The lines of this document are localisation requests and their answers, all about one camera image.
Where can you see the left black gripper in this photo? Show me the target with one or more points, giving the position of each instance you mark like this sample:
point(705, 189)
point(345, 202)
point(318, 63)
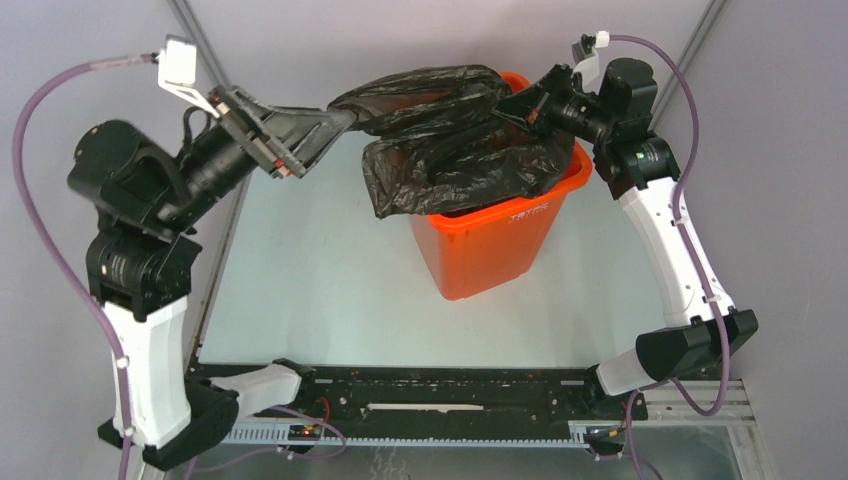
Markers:
point(288, 138)

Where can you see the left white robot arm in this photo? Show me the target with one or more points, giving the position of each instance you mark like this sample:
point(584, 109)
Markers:
point(140, 262)

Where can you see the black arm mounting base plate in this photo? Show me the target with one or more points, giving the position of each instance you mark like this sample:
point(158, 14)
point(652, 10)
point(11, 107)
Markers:
point(471, 403)

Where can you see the orange plastic trash bin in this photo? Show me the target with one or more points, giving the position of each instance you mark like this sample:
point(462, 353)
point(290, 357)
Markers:
point(472, 253)

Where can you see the black plastic trash bag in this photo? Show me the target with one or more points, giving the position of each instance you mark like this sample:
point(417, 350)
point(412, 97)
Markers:
point(438, 147)

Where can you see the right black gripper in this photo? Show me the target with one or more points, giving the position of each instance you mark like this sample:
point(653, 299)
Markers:
point(536, 106)

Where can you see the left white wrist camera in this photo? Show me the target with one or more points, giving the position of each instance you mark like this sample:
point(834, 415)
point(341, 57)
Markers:
point(177, 71)

